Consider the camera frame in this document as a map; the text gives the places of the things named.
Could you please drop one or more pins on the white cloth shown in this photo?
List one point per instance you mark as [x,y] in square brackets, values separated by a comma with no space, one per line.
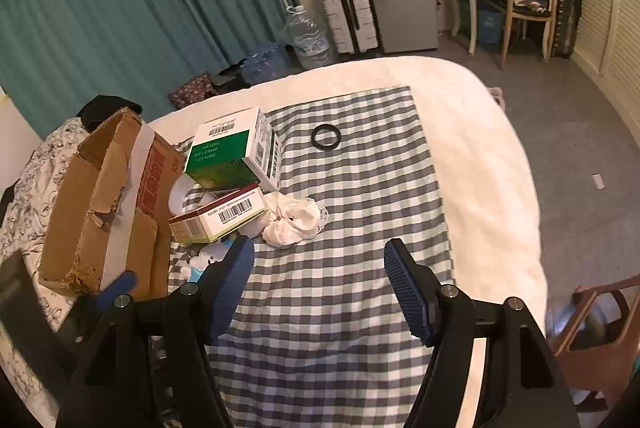
[295,218]

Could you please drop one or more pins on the small white floor scrap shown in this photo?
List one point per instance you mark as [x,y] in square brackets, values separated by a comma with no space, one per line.
[598,182]

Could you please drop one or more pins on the blue plastic basket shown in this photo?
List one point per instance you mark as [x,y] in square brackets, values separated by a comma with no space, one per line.
[489,25]

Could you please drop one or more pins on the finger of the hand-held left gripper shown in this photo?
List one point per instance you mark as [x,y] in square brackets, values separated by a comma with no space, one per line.
[117,289]

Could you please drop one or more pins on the large clear water bottle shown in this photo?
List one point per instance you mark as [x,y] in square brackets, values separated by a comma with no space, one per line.
[307,40]

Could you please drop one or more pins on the beige plush slipper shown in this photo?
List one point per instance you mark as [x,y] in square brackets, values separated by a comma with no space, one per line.
[496,97]

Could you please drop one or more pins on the red and white carton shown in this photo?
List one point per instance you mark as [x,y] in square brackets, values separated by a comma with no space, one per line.
[225,213]

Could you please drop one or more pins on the white suitcase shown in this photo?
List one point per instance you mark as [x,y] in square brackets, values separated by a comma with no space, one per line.
[345,13]

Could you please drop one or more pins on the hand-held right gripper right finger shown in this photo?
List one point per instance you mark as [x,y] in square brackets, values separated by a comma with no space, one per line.
[407,283]

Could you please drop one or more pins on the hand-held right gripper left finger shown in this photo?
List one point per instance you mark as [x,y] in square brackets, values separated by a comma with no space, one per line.
[232,283]

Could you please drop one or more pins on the brown wooden chair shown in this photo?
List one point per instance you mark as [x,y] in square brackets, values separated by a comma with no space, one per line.
[600,358]

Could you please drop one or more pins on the green and white carton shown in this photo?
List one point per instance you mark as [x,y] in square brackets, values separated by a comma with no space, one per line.
[220,158]

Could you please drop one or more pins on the black garment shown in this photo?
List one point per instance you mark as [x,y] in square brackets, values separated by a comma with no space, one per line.
[107,108]

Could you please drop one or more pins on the white tape roll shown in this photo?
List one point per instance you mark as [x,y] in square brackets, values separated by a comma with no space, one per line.
[177,200]

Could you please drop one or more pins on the grey checked cloth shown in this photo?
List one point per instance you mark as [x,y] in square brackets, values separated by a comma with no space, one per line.
[340,218]

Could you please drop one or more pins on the cream louvered wardrobe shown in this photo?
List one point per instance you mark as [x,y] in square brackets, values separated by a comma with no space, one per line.
[610,8]

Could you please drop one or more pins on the dark red patterned bag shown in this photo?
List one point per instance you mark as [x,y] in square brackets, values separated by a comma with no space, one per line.
[192,90]

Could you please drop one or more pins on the black hanging bag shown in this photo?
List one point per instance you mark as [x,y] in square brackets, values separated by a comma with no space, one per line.
[567,3]

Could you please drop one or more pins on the wooden chair with dark seat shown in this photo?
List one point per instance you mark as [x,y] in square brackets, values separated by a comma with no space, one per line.
[530,10]

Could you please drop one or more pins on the brown cardboard box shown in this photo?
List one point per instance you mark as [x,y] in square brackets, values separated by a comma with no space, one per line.
[75,218]

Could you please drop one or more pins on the crushed clear water bottle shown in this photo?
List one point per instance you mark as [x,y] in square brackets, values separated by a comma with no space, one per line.
[262,63]

